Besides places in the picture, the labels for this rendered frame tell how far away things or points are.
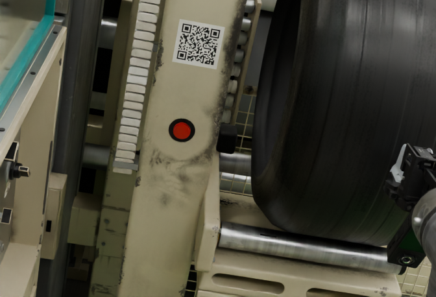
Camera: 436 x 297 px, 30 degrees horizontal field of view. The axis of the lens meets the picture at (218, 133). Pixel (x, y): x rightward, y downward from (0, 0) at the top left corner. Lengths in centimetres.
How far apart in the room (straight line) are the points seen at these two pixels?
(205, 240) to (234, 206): 36
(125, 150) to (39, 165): 23
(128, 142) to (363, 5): 49
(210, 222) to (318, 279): 23
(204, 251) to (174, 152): 18
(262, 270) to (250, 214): 29
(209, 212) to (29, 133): 35
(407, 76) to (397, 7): 10
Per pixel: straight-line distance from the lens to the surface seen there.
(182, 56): 136
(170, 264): 155
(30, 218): 132
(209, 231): 137
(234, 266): 143
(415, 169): 109
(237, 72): 180
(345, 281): 148
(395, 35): 123
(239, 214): 171
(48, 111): 122
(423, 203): 102
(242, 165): 167
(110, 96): 222
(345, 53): 120
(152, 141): 142
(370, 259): 148
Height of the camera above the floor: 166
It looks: 25 degrees down
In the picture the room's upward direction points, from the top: 12 degrees clockwise
